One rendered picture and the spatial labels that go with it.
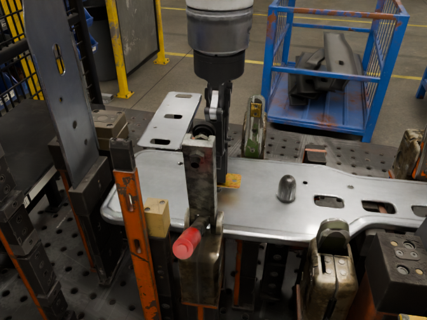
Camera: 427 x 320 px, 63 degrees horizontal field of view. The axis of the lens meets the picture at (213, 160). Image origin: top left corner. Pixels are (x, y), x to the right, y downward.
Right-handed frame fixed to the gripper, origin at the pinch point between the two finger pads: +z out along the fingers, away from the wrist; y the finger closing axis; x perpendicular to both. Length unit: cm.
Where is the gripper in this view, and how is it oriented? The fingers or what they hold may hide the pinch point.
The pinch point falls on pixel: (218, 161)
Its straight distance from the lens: 61.7
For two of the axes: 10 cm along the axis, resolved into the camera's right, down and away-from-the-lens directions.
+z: 0.0, 8.1, 5.8
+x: -9.9, -0.9, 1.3
